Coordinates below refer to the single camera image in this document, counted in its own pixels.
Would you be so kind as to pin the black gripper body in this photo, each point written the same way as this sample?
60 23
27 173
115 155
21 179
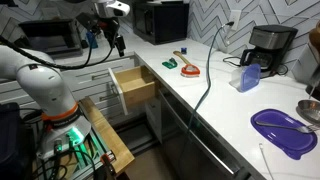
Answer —
112 29

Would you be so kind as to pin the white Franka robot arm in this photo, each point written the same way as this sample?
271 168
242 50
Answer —
40 80

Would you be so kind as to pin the open wooden drawer, white front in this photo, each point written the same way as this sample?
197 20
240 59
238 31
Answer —
135 86

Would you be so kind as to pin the blue object beside black case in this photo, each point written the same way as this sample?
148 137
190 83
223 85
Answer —
91 40

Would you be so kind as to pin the black microwave oven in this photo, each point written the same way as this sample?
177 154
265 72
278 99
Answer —
161 21

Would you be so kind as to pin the wooden board robot stand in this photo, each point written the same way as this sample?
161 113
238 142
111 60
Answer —
106 133

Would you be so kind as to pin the red clamp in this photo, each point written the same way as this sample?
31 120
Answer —
107 164

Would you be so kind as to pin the blue plastic pitcher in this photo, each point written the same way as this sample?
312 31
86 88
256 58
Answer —
247 78

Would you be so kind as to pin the black coffee maker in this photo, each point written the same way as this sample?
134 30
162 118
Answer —
270 50

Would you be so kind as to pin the metal spoon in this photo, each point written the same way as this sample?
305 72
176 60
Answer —
286 126

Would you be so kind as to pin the purple plastic lid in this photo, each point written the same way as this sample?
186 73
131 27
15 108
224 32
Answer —
283 135

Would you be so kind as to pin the brown jar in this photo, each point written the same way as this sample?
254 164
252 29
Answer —
314 40

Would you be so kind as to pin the metal bowl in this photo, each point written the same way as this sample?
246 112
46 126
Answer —
310 111

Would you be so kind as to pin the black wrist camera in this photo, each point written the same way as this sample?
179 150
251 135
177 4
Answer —
87 20

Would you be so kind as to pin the white wall outlet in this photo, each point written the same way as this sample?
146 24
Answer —
235 20

